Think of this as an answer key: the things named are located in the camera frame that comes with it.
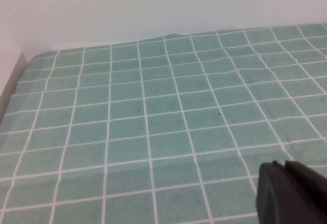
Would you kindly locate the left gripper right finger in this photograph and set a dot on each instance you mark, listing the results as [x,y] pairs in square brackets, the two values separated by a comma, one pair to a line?
[311,196]

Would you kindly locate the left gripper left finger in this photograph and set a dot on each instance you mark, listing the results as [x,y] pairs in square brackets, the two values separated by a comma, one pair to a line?
[273,196]

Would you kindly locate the white side board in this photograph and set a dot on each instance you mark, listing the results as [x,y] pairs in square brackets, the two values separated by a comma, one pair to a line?
[10,86]

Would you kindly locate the green white-checked tablecloth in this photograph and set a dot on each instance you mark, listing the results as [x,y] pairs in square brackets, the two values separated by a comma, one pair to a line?
[127,132]

